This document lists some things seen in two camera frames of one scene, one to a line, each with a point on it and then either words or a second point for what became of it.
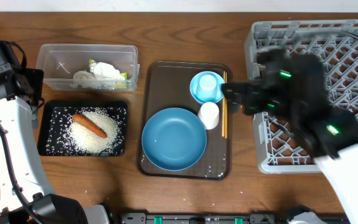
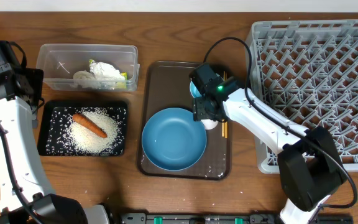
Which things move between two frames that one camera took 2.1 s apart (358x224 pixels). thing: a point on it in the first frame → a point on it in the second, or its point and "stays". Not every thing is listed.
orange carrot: [84, 121] stays
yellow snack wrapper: [120, 85] stays
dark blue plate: [174, 139] stays
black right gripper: [253, 91] → [198, 109]
